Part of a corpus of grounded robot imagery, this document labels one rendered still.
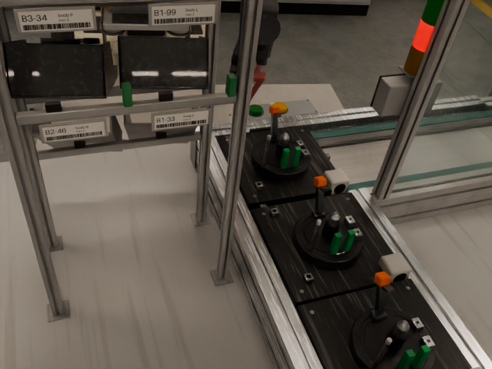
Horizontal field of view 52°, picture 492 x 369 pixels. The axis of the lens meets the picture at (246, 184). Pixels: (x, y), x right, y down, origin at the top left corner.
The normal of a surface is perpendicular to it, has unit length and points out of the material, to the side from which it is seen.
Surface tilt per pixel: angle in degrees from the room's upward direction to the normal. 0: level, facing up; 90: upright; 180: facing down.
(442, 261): 0
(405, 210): 90
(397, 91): 90
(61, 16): 90
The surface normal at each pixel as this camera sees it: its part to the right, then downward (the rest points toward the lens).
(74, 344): 0.11, -0.73
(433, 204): 0.32, 0.66
